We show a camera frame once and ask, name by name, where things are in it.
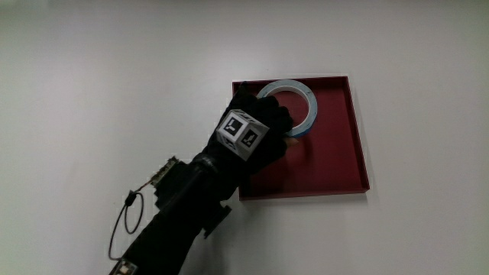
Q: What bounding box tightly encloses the person's left hand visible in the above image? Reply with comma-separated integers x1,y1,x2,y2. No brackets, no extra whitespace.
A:
201,81,300,201

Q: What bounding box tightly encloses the blue tape roll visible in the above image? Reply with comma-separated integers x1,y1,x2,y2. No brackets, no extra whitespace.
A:
256,79,319,139

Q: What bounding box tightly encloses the person's left forearm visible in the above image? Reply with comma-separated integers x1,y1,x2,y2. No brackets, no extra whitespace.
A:
113,208,209,275

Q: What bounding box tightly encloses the red square tray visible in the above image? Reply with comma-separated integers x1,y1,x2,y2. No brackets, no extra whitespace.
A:
232,75,371,202

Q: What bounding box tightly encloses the black wrist sensor module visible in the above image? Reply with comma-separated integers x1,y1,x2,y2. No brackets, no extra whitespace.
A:
154,152,233,240

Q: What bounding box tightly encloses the small circuit board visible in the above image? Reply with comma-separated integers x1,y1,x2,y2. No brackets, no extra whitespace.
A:
150,155,180,188

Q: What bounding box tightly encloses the black thin cable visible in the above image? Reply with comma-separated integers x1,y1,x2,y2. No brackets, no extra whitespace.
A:
108,179,158,262

